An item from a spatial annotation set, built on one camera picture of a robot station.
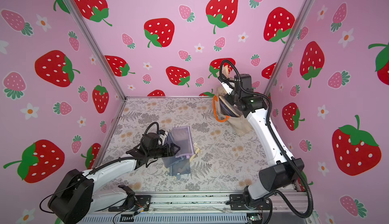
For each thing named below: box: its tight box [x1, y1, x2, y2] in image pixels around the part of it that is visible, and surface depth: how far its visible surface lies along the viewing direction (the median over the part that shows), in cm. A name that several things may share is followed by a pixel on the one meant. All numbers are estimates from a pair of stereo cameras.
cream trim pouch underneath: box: [189, 141, 201, 162], surface depth 95 cm
